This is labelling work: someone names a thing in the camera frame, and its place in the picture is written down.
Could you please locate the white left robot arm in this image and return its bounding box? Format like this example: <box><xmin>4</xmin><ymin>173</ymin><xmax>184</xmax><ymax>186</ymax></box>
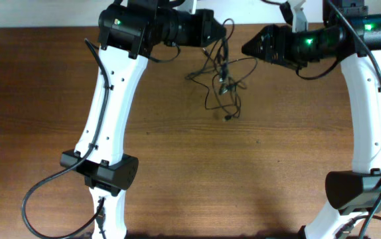
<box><xmin>60</xmin><ymin>1</ymin><xmax>226</xmax><ymax>238</ymax></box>

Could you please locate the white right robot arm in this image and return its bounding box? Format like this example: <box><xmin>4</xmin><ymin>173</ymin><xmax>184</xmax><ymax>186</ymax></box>
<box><xmin>242</xmin><ymin>1</ymin><xmax>381</xmax><ymax>239</ymax></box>

